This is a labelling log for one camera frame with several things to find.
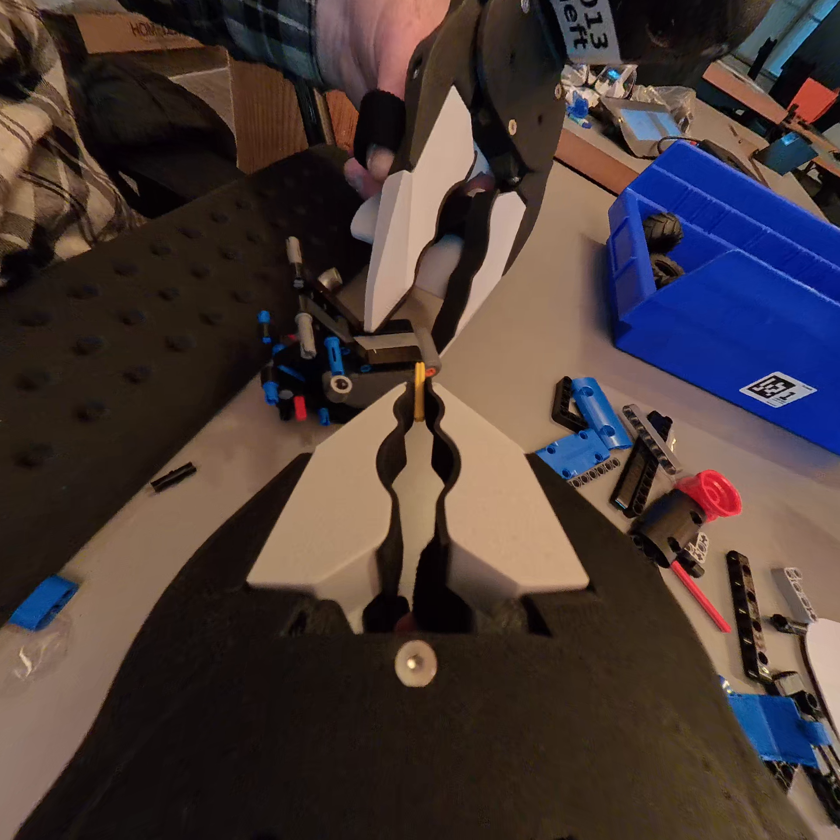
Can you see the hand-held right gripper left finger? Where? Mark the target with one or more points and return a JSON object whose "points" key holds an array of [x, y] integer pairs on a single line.
{"points": [[315, 525]]}

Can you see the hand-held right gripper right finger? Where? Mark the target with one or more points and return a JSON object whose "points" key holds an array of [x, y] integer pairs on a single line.
{"points": [[512, 525]]}

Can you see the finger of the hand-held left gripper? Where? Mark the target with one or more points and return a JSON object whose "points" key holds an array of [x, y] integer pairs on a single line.
{"points": [[495, 249], [413, 216]]}

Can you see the partly built toy chassis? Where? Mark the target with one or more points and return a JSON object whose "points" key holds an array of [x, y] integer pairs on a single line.
{"points": [[308, 387]]}

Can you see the yellow toy axle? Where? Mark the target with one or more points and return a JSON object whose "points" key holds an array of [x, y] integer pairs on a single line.
{"points": [[420, 394]]}

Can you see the blue curved toy panel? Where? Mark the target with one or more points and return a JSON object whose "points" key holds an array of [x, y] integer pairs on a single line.
{"points": [[600, 410], [574, 454]]}

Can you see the wooden background table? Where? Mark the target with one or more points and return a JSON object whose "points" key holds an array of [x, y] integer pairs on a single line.
{"points": [[590, 154]]}

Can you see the grey tablet device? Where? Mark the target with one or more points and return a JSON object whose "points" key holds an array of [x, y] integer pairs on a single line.
{"points": [[646, 124]]}

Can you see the black toy axle pin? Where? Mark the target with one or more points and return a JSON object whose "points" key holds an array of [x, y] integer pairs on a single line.
{"points": [[172, 477]]}

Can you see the black toy cylinder piece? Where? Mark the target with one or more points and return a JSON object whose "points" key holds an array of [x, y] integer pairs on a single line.
{"points": [[666, 525]]}

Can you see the dark grey toy beam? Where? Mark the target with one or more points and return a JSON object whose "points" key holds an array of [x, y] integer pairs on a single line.
{"points": [[649, 436]]}

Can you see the black toy tire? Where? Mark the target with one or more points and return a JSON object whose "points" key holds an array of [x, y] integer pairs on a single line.
{"points": [[668, 270], [663, 231]]}

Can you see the brown cardboard box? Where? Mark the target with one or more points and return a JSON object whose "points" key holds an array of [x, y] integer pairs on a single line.
{"points": [[262, 111]]}

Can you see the light grey toy beam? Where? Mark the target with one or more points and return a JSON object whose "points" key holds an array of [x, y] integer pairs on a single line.
{"points": [[697, 546]]}

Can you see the red toy axle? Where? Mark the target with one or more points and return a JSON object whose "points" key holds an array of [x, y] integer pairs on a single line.
{"points": [[699, 596]]}

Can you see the red toy wheel rim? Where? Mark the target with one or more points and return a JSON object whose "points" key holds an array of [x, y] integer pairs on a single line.
{"points": [[712, 495]]}

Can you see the pile of black toy beams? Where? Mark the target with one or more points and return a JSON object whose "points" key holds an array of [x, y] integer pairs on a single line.
{"points": [[745, 604]]}

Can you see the blue storage bin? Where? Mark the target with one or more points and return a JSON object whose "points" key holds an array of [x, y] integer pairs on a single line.
{"points": [[754, 315]]}

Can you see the black dimpled mat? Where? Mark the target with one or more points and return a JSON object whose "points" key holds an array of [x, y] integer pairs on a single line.
{"points": [[131, 315]]}

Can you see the blue toy block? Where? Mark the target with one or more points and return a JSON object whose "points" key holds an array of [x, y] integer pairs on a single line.
{"points": [[43, 604]]}

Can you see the grey angled toy beam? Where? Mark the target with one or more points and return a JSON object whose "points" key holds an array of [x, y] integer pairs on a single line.
{"points": [[794, 594]]}

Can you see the small clear plastic bag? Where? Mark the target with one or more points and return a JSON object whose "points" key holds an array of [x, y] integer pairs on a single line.
{"points": [[33, 656]]}

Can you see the blue toy fender piece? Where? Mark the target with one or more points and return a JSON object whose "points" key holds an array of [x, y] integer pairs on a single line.
{"points": [[774, 728]]}

